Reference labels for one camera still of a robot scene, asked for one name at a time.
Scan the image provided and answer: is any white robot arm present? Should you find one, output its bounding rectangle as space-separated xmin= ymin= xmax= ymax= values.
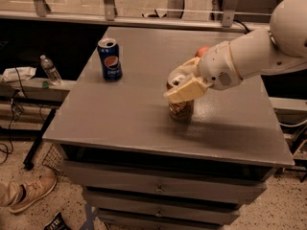
xmin=164 ymin=0 xmax=307 ymax=104

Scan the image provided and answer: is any side bench shelf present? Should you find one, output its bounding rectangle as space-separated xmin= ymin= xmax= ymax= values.
xmin=0 ymin=78 xmax=76 ymax=171

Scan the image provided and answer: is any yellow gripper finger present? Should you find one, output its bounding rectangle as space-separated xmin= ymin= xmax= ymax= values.
xmin=163 ymin=76 xmax=212 ymax=104
xmin=168 ymin=57 xmax=201 ymax=81

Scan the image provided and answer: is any tan sneaker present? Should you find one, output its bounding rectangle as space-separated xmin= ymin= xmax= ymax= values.
xmin=9 ymin=172 xmax=57 ymax=214

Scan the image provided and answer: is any white crumpled cloth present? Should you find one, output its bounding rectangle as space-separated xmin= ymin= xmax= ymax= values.
xmin=1 ymin=66 xmax=36 ymax=82

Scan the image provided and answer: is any beige trouser leg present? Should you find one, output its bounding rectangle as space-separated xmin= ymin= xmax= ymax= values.
xmin=0 ymin=182 xmax=24 ymax=207

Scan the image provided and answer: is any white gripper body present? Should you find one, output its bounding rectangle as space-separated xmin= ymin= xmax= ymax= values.
xmin=199 ymin=41 xmax=243 ymax=90

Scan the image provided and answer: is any metal window railing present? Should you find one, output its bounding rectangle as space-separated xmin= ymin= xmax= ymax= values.
xmin=0 ymin=0 xmax=272 ymax=31

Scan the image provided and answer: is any wire mesh basket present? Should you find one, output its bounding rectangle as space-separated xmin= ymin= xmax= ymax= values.
xmin=42 ymin=145 xmax=65 ymax=176

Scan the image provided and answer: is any grey drawer cabinet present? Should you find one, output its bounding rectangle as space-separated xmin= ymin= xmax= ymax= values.
xmin=44 ymin=27 xmax=293 ymax=230

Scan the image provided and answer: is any black cable on floor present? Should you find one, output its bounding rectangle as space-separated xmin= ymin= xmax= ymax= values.
xmin=0 ymin=66 xmax=30 ymax=165

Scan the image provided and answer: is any clear plastic water bottle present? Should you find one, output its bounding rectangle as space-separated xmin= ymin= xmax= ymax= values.
xmin=40 ymin=55 xmax=62 ymax=85

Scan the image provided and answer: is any red apple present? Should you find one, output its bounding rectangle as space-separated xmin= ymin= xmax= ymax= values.
xmin=195 ymin=46 xmax=209 ymax=58

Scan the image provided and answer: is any blue Pepsi can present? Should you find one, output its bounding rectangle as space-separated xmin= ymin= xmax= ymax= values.
xmin=97 ymin=37 xmax=122 ymax=81

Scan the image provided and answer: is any orange soda can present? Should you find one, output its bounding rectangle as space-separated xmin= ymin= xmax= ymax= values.
xmin=166 ymin=73 xmax=194 ymax=123

